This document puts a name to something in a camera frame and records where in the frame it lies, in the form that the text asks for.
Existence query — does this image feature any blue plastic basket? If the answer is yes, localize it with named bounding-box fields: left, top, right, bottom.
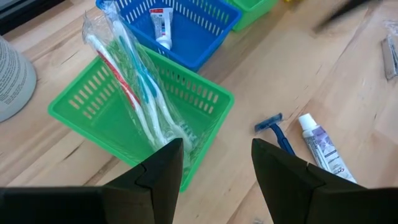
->
left=95, top=0, right=243, bottom=73

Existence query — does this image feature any green plastic basket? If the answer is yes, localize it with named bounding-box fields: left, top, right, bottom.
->
left=47, top=45, right=236, bottom=193
left=225, top=0, right=280, bottom=32

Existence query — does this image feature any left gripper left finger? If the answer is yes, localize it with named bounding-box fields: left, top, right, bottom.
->
left=102, top=138, right=185, bottom=224

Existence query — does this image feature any red white toothbrush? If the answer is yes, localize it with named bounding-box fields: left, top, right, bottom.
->
left=84, top=33, right=158, bottom=147

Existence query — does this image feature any white travel toothpaste tube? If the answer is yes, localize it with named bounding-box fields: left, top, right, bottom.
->
left=297, top=113, right=358, bottom=184
left=149, top=7, right=174, bottom=51

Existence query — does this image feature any teal white toothbrush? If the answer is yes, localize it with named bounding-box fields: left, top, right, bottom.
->
left=119, top=34, right=198, bottom=151

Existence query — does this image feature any blue white toothbrush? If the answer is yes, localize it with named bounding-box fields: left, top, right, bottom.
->
left=111, top=20, right=170, bottom=147

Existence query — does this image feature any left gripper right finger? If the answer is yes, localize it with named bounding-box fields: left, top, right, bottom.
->
left=251, top=138, right=371, bottom=224

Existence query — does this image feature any blue disposable razor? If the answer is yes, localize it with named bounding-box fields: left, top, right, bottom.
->
left=254, top=112, right=296, bottom=156

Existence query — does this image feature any white wipes canister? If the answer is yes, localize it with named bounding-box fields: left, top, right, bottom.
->
left=0, top=35, right=37, bottom=123

